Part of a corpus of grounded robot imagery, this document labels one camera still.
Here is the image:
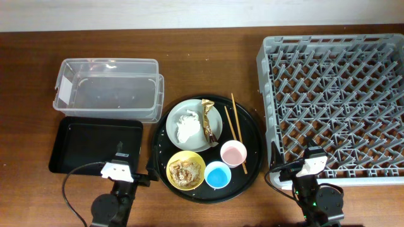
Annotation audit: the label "yellow bowl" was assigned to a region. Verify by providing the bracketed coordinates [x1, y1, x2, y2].
[166, 151, 206, 190]

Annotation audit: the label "food scraps with rice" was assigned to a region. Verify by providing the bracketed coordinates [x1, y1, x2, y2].
[169, 160, 201, 188]

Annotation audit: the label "pink cup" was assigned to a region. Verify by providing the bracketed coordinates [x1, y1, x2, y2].
[220, 140, 247, 168]

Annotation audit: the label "grey plate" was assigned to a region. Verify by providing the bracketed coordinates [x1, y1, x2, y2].
[165, 99, 223, 152]

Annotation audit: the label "white napkin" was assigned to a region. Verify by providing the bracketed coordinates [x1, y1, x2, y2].
[176, 110, 201, 144]

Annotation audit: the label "blue cup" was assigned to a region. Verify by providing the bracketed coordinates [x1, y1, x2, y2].
[204, 161, 232, 189]

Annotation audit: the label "gold foil wrapper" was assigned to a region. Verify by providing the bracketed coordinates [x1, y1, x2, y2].
[201, 99, 218, 147]

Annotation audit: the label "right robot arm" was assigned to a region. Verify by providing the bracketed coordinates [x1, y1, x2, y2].
[266, 137, 344, 227]

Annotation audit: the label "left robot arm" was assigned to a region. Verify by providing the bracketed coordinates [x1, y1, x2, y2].
[90, 154, 158, 227]

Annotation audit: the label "grey dishwasher rack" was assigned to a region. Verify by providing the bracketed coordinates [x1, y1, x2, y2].
[256, 33, 403, 186]

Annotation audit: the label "black rectangular tray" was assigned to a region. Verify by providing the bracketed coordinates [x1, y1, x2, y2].
[49, 117, 143, 173]

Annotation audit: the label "round black serving tray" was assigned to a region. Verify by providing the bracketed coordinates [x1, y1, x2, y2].
[151, 95, 266, 204]

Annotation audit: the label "clear plastic bin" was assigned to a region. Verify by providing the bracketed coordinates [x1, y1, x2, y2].
[52, 58, 164, 123]

